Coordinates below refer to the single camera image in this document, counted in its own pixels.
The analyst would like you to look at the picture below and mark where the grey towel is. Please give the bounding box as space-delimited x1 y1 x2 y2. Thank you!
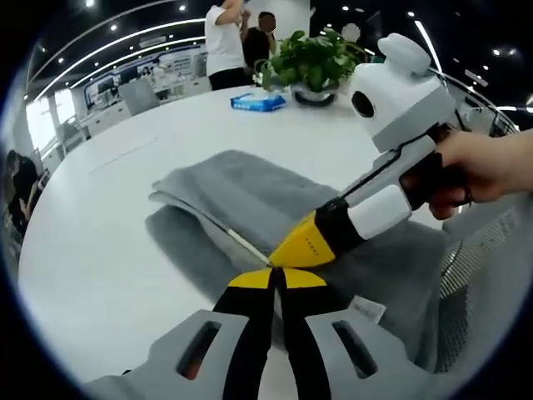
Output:
145 149 445 372

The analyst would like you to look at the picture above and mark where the person's right hand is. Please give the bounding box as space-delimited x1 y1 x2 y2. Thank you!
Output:
427 129 520 221

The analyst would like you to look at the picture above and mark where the green potted plant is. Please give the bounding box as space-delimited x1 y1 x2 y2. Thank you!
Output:
253 27 367 108

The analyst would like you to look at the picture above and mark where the grey mesh chair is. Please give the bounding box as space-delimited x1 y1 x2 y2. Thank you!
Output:
432 195 533 400

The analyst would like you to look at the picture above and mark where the blue wipes packet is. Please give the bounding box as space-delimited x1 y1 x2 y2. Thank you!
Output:
230 92 287 113

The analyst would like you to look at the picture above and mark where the grey chair back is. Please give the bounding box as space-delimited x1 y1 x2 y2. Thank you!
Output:
120 78 162 116

